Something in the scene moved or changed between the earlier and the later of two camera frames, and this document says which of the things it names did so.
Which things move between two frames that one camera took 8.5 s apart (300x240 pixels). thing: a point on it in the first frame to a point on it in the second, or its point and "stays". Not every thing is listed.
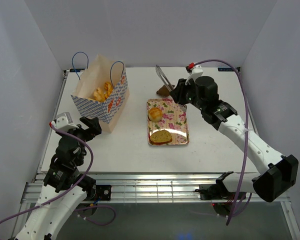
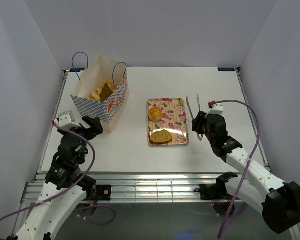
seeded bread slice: [161, 137] stays
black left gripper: [90, 133] stays
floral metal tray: [174, 120] stays
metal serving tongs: [168, 83] to [200, 139]
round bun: [155, 114] stays
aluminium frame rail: [136, 187] stays
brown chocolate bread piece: [164, 91] to [106, 92]
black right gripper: [178, 93] to [198, 121]
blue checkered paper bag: [102, 92] stays
